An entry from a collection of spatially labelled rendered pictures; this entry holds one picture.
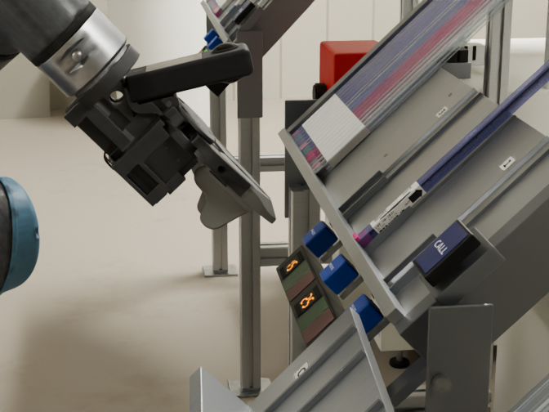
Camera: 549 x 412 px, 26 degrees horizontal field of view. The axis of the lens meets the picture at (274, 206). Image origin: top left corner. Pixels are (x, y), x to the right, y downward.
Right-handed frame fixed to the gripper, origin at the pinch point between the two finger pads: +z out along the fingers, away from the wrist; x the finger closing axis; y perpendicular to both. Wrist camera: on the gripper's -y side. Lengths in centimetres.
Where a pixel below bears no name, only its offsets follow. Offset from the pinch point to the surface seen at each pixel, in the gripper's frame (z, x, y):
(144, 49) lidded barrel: 29, -363, 31
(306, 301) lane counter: 10.8, -3.1, 4.5
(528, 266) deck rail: 11.8, 21.1, -13.4
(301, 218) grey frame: 20, -49, 4
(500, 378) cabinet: 57, -45, -1
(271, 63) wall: 82, -427, 1
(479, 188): 9.8, 7.7, -15.2
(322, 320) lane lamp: 10.8, 3.3, 3.9
